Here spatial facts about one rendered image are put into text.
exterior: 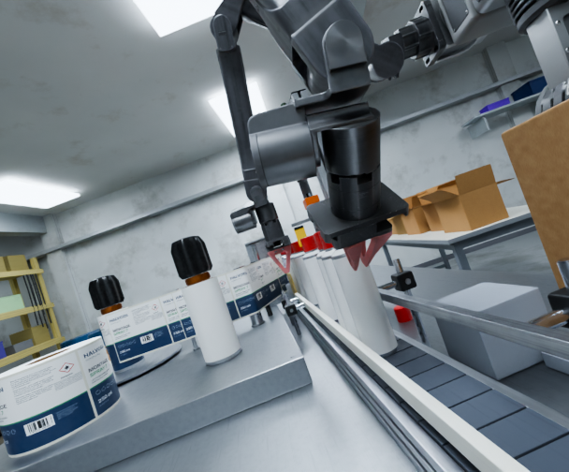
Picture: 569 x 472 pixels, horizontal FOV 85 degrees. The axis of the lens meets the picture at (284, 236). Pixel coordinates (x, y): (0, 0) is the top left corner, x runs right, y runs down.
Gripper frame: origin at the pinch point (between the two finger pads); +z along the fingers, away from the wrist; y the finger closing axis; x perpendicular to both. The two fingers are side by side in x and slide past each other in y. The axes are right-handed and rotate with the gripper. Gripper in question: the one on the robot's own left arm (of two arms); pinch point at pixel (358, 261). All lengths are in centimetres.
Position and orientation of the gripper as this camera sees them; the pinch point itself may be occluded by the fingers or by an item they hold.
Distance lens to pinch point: 43.3
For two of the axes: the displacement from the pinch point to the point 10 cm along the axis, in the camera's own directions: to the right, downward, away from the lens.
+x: 2.8, 5.6, -7.8
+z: 1.9, 7.6, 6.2
